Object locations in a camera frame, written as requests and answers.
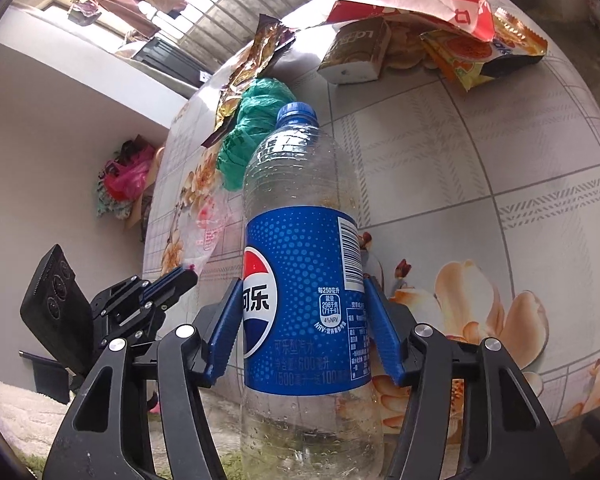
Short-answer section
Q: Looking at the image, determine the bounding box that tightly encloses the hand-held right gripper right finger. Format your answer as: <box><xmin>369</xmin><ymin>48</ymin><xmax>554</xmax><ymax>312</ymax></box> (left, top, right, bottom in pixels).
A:
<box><xmin>362</xmin><ymin>276</ymin><xmax>563</xmax><ymax>480</ymax></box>

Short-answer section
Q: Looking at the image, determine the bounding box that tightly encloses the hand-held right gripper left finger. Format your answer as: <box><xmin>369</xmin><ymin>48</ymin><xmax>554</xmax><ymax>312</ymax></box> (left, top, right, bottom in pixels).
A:
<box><xmin>42</xmin><ymin>279</ymin><xmax>245</xmax><ymax>480</ymax></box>

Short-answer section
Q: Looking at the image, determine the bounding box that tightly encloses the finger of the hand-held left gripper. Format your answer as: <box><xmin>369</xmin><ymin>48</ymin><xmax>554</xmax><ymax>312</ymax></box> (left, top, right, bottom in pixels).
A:
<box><xmin>145</xmin><ymin>284</ymin><xmax>196</xmax><ymax>313</ymax></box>
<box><xmin>145</xmin><ymin>266</ymin><xmax>198</xmax><ymax>301</ymax></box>

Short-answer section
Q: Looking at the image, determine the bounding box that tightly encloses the clear plastic bag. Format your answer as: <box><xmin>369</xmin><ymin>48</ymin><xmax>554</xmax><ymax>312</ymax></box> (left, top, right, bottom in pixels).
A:
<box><xmin>182</xmin><ymin>195</ymin><xmax>232</xmax><ymax>273</ymax></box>

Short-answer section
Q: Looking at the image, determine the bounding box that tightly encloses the clear bottle with blue label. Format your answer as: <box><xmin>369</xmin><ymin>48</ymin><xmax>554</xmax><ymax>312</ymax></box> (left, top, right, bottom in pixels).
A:
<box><xmin>240</xmin><ymin>101</ymin><xmax>387</xmax><ymax>480</ymax></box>

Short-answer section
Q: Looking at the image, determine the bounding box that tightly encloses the black stand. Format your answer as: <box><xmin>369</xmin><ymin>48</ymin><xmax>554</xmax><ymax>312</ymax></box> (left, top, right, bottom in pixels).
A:
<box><xmin>20</xmin><ymin>350</ymin><xmax>73</xmax><ymax>403</ymax></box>

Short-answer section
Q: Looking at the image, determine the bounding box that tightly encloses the pink plastic bag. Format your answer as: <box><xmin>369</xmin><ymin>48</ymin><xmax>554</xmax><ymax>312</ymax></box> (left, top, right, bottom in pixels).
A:
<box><xmin>96</xmin><ymin>135</ymin><xmax>156</xmax><ymax>221</ymax></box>

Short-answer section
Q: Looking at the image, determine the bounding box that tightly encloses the white fluffy blanket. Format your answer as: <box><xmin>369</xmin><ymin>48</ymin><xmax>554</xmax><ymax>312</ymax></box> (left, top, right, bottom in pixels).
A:
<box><xmin>0</xmin><ymin>379</ymin><xmax>81</xmax><ymax>461</ymax></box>

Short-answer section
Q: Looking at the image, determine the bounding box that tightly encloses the green plastic bag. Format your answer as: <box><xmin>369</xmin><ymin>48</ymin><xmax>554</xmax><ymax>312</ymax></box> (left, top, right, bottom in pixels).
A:
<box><xmin>216</xmin><ymin>78</ymin><xmax>297</xmax><ymax>192</ymax></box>

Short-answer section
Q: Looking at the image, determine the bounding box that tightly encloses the floral tablecloth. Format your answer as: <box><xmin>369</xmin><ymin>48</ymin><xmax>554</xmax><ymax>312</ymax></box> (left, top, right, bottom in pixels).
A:
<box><xmin>142</xmin><ymin>0</ymin><xmax>600</xmax><ymax>441</ymax></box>

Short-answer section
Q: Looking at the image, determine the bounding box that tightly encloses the dark chair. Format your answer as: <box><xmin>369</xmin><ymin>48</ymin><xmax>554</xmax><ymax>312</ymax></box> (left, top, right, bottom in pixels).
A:
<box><xmin>132</xmin><ymin>35</ymin><xmax>216</xmax><ymax>86</ymax></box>

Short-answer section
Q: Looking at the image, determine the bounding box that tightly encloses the brown gold snack wrapper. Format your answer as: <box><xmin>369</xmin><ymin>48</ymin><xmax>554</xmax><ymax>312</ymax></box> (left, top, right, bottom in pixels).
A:
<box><xmin>200</xmin><ymin>12</ymin><xmax>296</xmax><ymax>148</ymax></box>

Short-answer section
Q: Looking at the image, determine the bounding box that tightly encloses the brown drink carton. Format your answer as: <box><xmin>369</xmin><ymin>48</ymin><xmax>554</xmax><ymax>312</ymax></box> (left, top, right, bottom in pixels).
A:
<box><xmin>317</xmin><ymin>19</ymin><xmax>392</xmax><ymax>84</ymax></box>

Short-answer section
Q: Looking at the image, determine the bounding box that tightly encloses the yellow orange snack packet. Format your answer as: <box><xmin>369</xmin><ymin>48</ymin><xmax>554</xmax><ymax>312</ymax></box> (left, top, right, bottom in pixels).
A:
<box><xmin>420</xmin><ymin>30</ymin><xmax>496</xmax><ymax>92</ymax></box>

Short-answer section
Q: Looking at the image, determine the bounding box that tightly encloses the hanging brown garment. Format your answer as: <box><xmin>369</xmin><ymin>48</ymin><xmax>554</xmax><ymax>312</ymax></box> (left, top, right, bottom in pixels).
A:
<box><xmin>67</xmin><ymin>0</ymin><xmax>163</xmax><ymax>41</ymax></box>

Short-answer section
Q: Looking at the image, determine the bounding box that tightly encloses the metal balcony railing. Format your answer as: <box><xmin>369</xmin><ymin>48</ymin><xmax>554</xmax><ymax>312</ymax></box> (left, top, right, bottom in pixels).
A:
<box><xmin>180</xmin><ymin>0</ymin><xmax>381</xmax><ymax>61</ymax></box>

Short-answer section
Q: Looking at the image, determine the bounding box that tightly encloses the red white flat packet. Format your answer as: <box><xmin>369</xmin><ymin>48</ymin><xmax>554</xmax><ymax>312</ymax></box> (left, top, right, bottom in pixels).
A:
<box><xmin>327</xmin><ymin>0</ymin><xmax>431</xmax><ymax>31</ymax></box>

